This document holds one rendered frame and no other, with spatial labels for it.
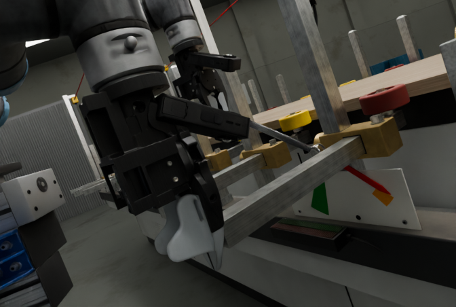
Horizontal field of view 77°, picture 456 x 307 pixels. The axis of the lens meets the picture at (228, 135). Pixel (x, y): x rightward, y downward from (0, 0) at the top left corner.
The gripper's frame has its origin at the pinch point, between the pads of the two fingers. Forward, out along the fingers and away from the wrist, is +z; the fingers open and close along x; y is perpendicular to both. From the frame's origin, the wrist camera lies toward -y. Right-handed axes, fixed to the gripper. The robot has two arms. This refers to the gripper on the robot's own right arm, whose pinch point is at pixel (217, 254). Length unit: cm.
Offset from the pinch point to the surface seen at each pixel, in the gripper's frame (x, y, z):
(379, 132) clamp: 4.9, -29.3, -3.4
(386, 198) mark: 2.5, -29.3, 7.4
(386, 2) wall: -330, -841, -147
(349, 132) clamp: 0.1, -29.3, -4.3
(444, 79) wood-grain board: 8.2, -48.6, -6.4
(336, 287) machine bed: -39, -52, 52
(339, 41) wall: -405, -702, -92
